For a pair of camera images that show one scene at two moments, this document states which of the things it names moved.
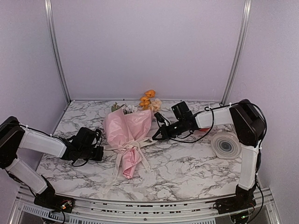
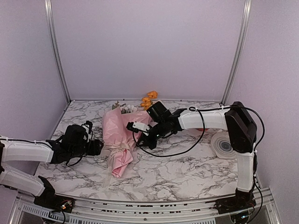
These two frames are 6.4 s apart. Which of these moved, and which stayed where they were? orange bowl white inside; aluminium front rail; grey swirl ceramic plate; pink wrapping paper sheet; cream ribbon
Moved: pink wrapping paper sheet; cream ribbon
Stayed: orange bowl white inside; grey swirl ceramic plate; aluminium front rail
